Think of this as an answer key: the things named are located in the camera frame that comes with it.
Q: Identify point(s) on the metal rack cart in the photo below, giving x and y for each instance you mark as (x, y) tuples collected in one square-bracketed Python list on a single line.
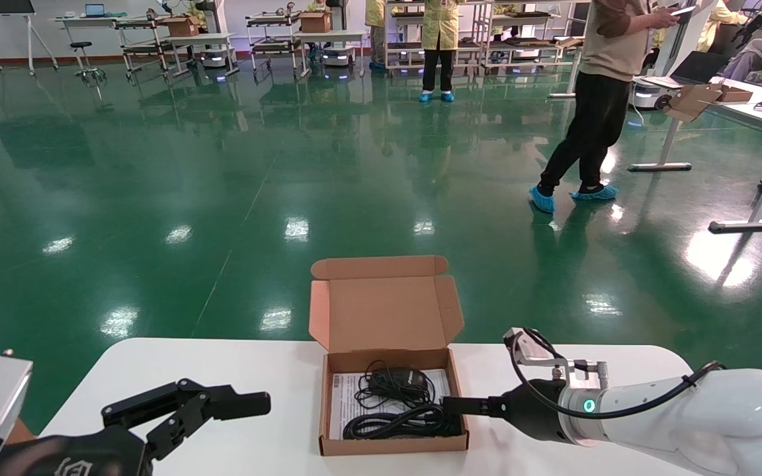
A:
[(143, 47), (275, 46)]

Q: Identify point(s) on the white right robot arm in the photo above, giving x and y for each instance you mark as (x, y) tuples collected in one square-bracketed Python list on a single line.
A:
[(718, 416)]

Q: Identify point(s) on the white metal shelving rack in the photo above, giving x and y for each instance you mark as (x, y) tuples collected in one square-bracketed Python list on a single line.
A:
[(520, 42), (404, 47)]

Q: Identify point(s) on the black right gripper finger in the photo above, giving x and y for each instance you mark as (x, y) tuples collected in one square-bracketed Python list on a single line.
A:
[(477, 406)]

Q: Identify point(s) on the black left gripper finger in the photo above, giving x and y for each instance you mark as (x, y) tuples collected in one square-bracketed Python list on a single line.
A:
[(235, 403)]

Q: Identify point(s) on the brown cardboard storage box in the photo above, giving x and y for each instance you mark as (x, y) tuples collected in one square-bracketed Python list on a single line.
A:
[(381, 311)]

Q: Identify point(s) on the black laptop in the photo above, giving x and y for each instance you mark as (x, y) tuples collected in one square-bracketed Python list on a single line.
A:
[(702, 66)]

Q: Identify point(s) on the black swivel stool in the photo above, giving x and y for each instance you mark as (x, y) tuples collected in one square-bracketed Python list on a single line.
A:
[(82, 45)]

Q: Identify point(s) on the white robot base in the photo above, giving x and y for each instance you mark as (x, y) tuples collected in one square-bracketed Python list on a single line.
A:
[(338, 58), (214, 61)]

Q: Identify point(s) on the small open laptop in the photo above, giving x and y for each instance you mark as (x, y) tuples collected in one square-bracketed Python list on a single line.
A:
[(95, 10)]

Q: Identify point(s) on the person in beige sweater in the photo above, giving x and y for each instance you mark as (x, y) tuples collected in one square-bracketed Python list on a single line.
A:
[(596, 112)]

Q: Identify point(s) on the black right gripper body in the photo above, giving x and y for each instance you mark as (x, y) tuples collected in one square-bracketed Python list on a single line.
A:
[(540, 410)]

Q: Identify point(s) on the standing person in yellow coat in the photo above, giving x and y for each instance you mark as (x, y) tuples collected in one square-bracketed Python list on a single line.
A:
[(440, 26)]

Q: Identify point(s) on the white printed paper sheet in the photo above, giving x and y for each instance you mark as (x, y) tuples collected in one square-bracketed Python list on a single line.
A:
[(341, 396)]

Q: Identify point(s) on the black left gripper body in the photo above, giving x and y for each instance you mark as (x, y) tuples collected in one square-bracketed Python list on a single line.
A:
[(70, 456)]

